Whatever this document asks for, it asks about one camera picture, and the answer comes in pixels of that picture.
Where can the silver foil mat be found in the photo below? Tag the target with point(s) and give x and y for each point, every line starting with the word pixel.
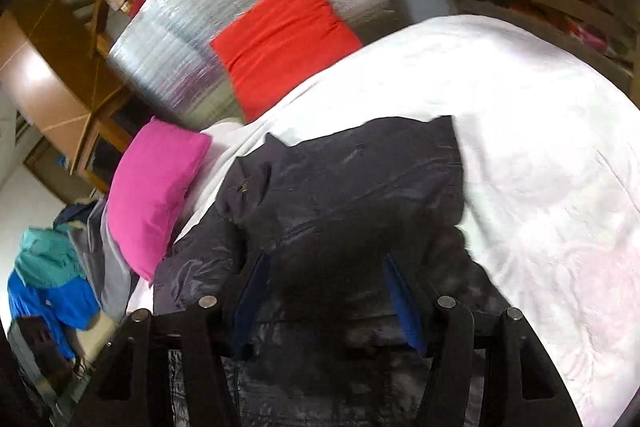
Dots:
pixel 200 17

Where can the grey garment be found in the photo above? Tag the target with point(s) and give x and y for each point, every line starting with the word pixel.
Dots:
pixel 105 267

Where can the red pillow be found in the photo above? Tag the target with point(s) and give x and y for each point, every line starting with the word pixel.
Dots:
pixel 285 42

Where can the teal garment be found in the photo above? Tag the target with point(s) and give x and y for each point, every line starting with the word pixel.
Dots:
pixel 45 257

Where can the blue garment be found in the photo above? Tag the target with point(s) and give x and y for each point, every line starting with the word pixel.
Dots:
pixel 55 307

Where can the black jacket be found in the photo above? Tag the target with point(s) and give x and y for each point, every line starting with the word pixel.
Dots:
pixel 350 187

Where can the pink pillow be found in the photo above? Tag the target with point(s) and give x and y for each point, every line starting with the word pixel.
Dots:
pixel 155 192

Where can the dark bag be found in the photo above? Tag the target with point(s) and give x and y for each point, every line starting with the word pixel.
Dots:
pixel 40 347

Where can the brown wooden wardrobe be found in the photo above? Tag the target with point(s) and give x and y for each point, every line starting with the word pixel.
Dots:
pixel 45 72

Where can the white blanket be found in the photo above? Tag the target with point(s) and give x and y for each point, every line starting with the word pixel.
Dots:
pixel 525 132

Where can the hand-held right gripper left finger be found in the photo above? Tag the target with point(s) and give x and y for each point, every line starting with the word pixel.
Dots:
pixel 252 302

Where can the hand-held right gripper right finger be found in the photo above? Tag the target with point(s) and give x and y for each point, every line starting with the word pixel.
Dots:
pixel 405 307

